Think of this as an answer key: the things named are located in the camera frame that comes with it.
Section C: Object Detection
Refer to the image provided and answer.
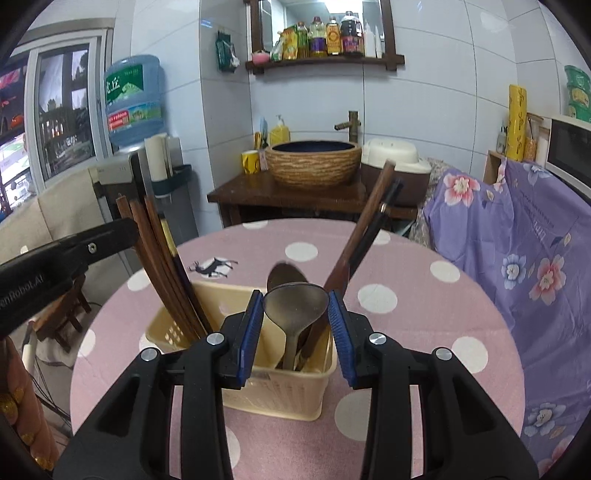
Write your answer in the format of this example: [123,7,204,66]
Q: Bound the yellow wrap roll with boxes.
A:
[506,84,527,162]

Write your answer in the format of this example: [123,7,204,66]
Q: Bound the blue water jug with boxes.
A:
[104,55,164,149]

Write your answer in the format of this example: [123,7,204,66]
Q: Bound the small wooden stool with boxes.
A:
[33,275,91,353]

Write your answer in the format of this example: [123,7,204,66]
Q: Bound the black water dispenser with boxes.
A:
[89,136,198,245]

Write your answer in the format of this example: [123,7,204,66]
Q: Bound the bronze faucet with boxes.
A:
[335,111,362,143]

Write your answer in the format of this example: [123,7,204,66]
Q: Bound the white brown rice cooker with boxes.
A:
[361,138,433,207]

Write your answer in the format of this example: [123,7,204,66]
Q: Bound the green hanging packet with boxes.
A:
[215,31,240,73]

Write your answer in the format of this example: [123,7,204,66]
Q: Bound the white paper towel roll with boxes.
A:
[144,133,172,182]

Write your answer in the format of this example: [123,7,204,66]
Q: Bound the person left hand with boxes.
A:
[1,337,59,473]

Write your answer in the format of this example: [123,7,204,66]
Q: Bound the metal spoon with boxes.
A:
[266,262,308,291]

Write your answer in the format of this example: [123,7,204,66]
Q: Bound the cream plastic utensil holder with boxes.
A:
[144,280,340,422]

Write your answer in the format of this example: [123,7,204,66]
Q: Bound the woven basin sink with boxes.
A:
[264,140,362,190]

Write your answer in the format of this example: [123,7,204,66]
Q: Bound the yellow soap dispenser bottle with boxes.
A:
[269,115,290,146]

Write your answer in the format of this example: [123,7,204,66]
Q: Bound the translucent plastic spoon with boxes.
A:
[263,282,329,371]

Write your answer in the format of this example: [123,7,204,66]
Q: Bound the yellow mug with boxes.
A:
[240,150,260,175]

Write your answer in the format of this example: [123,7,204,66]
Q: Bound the stacked green bowls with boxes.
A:
[564,65,591,122]

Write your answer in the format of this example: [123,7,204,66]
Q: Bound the white microwave oven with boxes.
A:
[546,115,591,198]

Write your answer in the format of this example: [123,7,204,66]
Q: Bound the brown chopstick on table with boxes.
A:
[115,194,199,345]

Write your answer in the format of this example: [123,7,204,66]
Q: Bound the purple floral cloth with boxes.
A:
[411,159,590,474]

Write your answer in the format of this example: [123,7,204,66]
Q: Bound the dark wooden counter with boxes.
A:
[206,171,419,229]

